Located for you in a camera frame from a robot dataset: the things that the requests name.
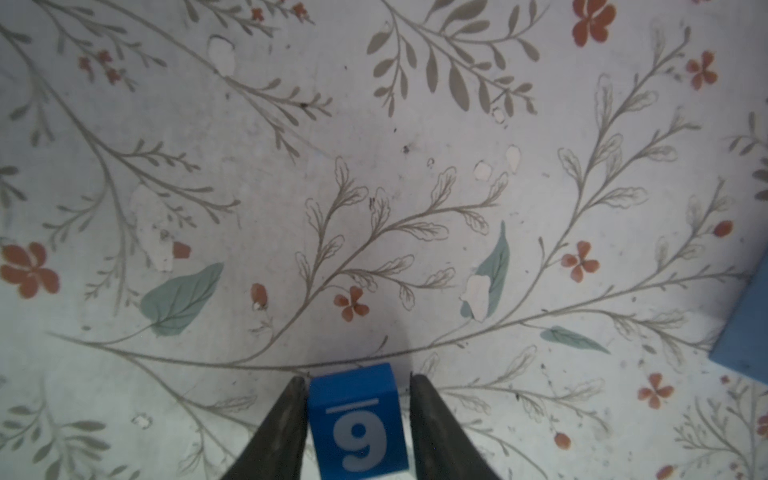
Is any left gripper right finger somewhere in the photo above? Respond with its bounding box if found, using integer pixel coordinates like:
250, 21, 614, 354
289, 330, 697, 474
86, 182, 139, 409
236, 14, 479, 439
409, 374, 499, 480

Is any blue number nine cube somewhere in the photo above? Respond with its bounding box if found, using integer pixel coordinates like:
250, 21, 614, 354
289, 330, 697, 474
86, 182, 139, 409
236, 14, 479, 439
308, 363, 409, 479

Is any light blue plank block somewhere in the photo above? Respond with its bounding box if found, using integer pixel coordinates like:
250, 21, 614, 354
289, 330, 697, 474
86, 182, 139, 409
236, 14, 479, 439
709, 252, 767, 385

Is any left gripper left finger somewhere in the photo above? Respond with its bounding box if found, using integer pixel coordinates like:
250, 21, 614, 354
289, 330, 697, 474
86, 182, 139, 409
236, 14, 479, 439
222, 376, 308, 480

